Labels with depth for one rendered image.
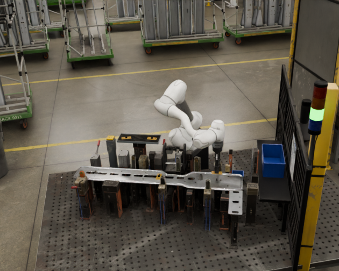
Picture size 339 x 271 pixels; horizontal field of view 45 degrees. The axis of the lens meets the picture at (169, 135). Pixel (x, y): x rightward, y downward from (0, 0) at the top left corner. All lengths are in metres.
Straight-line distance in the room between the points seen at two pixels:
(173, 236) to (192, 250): 0.21
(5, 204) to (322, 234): 3.46
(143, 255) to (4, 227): 2.11
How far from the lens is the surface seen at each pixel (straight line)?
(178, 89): 3.39
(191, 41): 9.86
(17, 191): 5.35
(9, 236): 4.70
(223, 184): 3.27
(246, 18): 10.77
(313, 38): 5.49
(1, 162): 5.60
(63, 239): 3.38
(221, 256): 3.10
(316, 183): 2.71
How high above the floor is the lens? 2.87
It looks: 28 degrees down
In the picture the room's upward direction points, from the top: 3 degrees counter-clockwise
